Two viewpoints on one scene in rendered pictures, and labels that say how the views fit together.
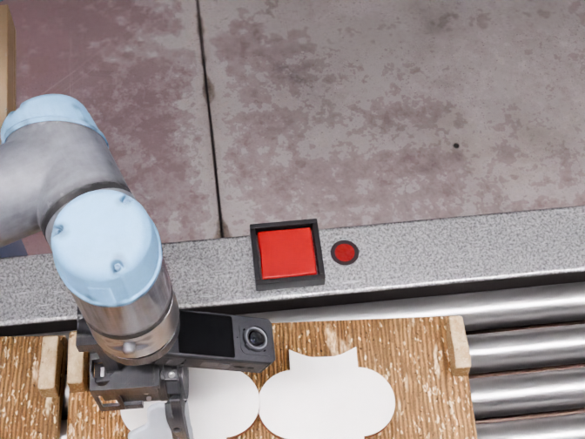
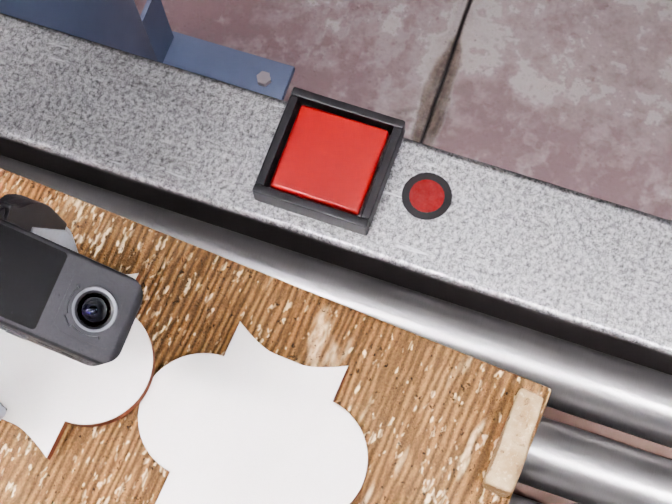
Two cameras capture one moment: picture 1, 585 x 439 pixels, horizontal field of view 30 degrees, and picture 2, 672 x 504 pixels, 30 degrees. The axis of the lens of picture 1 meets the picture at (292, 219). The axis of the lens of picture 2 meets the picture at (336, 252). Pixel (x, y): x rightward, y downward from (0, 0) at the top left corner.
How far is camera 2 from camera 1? 0.49 m
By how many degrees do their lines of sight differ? 18
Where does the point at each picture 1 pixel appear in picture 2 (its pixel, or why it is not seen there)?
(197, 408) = (45, 355)
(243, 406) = (116, 383)
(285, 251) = (328, 155)
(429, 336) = (480, 402)
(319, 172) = (620, 24)
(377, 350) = (382, 386)
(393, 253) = (505, 230)
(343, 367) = (309, 390)
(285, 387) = (201, 380)
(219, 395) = not seen: hidden behind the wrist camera
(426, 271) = (545, 285)
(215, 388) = not seen: hidden behind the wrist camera
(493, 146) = not seen: outside the picture
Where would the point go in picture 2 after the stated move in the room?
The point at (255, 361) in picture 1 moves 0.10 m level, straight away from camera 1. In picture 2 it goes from (72, 349) to (165, 168)
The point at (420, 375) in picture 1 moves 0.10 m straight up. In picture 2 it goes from (430, 461) to (436, 430)
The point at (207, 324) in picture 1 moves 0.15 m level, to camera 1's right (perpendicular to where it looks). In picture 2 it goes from (12, 252) to (292, 397)
